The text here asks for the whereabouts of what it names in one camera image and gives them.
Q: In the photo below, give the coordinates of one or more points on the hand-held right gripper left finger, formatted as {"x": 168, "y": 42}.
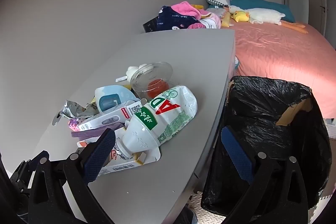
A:
{"x": 101, "y": 153}

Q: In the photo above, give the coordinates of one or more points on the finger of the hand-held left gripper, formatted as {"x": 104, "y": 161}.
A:
{"x": 22, "y": 176}

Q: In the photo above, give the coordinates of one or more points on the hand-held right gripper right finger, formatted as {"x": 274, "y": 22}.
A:
{"x": 236, "y": 153}

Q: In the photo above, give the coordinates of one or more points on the purple wrapper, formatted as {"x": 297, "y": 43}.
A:
{"x": 89, "y": 132}

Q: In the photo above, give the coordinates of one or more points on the white cardboard package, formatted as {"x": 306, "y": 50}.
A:
{"x": 123, "y": 165}

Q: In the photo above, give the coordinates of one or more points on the white and pink thermometer box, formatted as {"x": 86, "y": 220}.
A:
{"x": 105, "y": 119}

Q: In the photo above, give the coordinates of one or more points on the pastel foam puzzle cube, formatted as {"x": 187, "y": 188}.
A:
{"x": 73, "y": 124}

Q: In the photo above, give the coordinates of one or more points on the silver snack wrapper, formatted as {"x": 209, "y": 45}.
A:
{"x": 73, "y": 108}

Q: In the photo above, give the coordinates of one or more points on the bin with black bag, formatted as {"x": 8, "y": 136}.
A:
{"x": 262, "y": 103}

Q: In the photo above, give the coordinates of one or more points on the blue and white pouch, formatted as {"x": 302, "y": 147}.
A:
{"x": 113, "y": 92}

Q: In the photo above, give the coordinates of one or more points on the yellow stick wrapper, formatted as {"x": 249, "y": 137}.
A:
{"x": 126, "y": 86}

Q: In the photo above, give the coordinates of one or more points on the white bottle with green label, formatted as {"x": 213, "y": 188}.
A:
{"x": 168, "y": 113}

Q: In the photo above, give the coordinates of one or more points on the white foam toy figure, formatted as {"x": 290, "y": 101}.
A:
{"x": 131, "y": 71}

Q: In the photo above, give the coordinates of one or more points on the red bottle cap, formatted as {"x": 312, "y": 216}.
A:
{"x": 157, "y": 86}

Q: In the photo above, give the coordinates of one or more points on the clear plastic cup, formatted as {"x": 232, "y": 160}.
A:
{"x": 155, "y": 69}

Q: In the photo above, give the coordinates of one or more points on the cardboard box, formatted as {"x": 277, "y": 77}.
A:
{"x": 291, "y": 113}

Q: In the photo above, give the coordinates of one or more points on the small white plastic tag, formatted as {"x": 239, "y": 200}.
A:
{"x": 121, "y": 79}

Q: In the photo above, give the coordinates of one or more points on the small white and blue plush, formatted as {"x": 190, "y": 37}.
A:
{"x": 236, "y": 61}

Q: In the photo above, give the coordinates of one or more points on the bed with pink sheet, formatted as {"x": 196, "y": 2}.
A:
{"x": 275, "y": 48}

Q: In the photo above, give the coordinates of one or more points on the yellow corn plush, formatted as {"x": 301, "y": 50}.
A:
{"x": 226, "y": 20}

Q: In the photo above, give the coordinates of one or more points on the white and pink striped cloth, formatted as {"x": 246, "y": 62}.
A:
{"x": 210, "y": 20}

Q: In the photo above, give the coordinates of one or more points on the yellow duck plush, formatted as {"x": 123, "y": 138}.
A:
{"x": 240, "y": 16}

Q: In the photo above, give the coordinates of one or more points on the black box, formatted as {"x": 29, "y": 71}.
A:
{"x": 151, "y": 26}

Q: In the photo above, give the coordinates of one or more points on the white goose plush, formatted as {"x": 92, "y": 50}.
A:
{"x": 262, "y": 15}

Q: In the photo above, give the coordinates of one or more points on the navy printed blanket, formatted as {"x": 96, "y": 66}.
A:
{"x": 173, "y": 19}

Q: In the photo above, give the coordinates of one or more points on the yellow cloth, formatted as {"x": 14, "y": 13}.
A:
{"x": 197, "y": 6}

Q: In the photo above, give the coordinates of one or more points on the teal pillow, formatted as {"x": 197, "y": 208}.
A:
{"x": 262, "y": 3}

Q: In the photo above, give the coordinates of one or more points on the pink fleece cloth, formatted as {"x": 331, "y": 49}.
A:
{"x": 183, "y": 8}

